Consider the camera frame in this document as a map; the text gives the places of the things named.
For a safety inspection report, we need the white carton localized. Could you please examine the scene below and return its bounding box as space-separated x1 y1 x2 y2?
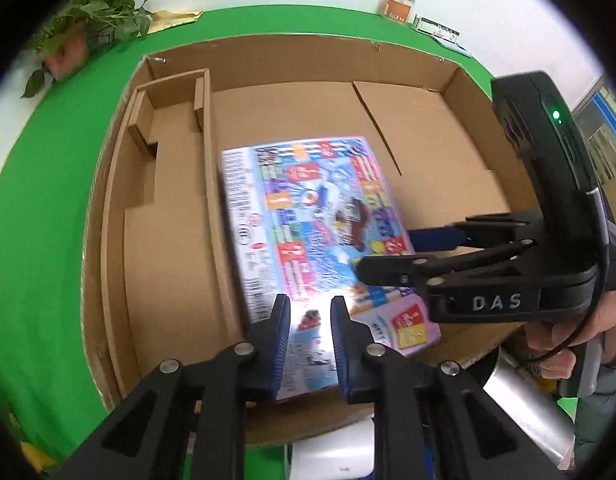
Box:
412 14 461 45

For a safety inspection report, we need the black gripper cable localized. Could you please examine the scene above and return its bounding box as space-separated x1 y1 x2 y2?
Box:
530 187 611 363

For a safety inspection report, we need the brown cardboard box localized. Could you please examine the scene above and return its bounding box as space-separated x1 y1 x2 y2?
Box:
80 32 539 448

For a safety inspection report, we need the blue framed window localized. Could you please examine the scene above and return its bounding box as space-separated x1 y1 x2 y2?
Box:
570 72 616 186

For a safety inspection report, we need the potted green plant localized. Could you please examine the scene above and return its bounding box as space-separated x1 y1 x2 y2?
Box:
20 0 159 98

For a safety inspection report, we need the silver grey cylinder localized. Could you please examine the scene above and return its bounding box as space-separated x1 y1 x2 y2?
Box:
480 345 576 471

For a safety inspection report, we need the colourful printed toy box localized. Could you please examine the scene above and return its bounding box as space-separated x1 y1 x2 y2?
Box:
220 135 441 401

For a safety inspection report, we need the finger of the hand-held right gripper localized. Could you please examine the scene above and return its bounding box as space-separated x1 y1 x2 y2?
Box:
355 239 539 291
408 210 544 251

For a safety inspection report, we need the yellow paper bag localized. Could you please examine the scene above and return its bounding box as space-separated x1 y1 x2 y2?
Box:
148 9 203 33

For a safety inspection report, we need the person's right hand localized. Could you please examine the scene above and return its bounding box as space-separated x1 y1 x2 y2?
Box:
525 305 601 381

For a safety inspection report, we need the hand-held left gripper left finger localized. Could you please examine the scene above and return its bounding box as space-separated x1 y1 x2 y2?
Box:
48 294 293 480

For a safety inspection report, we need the person's torso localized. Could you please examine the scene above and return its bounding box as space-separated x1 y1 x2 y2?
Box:
570 367 616 473

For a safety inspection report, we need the orange can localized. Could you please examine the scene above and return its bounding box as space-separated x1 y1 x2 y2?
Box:
378 0 417 23

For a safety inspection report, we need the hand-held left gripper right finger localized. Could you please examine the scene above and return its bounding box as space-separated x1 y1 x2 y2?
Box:
330 296 574 480

